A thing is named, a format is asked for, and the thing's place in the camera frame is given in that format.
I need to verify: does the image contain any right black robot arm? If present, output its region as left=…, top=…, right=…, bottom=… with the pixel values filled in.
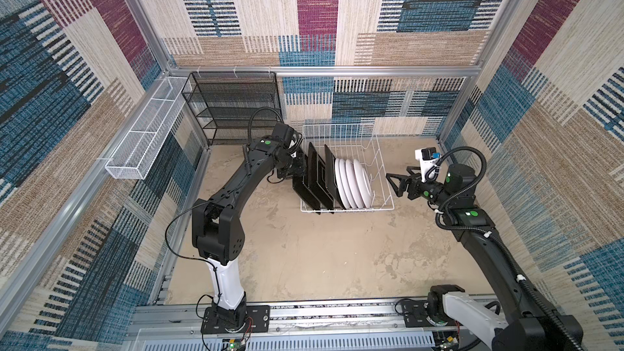
left=386, top=162, right=583, bottom=350

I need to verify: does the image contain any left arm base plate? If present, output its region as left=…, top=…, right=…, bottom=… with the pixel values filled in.
left=201, top=305, right=271, bottom=335

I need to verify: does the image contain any aluminium front rail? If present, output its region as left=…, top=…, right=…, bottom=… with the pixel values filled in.
left=121, top=293, right=537, bottom=351

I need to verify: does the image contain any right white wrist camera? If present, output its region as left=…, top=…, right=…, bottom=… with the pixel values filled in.
left=414, top=147, right=441, bottom=183

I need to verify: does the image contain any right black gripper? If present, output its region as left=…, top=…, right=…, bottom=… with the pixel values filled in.
left=385, top=165, right=453, bottom=209

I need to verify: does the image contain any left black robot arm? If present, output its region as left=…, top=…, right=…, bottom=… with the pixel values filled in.
left=191, top=122, right=303, bottom=330

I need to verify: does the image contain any white wire dish rack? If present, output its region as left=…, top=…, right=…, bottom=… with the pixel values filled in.
left=301, top=122, right=394, bottom=214

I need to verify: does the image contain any white round plate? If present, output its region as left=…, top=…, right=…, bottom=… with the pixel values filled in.
left=353, top=159, right=374, bottom=209
left=340, top=159, right=358, bottom=209
left=345, top=159, right=365, bottom=209
left=334, top=159, right=351, bottom=210

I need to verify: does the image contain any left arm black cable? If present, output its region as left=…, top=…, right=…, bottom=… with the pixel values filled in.
left=164, top=106, right=286, bottom=303

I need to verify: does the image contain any black mesh shelf unit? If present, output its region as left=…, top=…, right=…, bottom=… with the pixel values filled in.
left=182, top=71, right=282, bottom=146

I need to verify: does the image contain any white wire wall basket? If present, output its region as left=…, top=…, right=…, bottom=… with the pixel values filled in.
left=105, top=77, right=186, bottom=180

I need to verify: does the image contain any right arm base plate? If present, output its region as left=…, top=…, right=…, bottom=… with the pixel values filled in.
left=396, top=298, right=454, bottom=328

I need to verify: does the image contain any square floral plate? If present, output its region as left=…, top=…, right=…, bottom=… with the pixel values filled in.
left=323, top=145, right=344, bottom=210
left=307, top=142, right=336, bottom=213
left=292, top=174, right=321, bottom=215

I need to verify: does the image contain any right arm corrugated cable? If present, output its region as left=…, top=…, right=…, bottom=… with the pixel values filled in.
left=425, top=145, right=576, bottom=351

